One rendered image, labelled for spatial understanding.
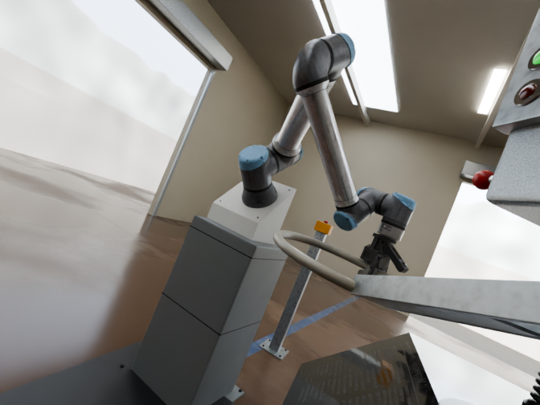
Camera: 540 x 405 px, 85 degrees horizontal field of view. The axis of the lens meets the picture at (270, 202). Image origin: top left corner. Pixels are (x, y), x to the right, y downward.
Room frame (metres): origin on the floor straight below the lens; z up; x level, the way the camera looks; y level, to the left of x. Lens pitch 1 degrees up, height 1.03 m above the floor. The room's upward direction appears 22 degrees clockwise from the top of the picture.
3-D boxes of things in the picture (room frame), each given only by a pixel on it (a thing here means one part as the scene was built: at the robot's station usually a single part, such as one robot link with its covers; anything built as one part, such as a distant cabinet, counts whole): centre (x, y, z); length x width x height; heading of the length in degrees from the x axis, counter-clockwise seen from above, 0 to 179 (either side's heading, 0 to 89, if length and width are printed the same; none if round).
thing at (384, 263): (1.13, -0.46, 1.03); 0.09 x 0.08 x 0.12; 39
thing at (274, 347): (2.37, -0.47, 0.54); 0.20 x 0.20 x 1.09; 68
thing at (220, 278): (1.59, 0.06, 0.43); 0.50 x 0.50 x 0.85; 62
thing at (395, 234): (1.12, -0.46, 1.11); 0.10 x 0.09 x 0.05; 129
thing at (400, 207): (1.12, -0.46, 1.20); 0.10 x 0.09 x 0.12; 44
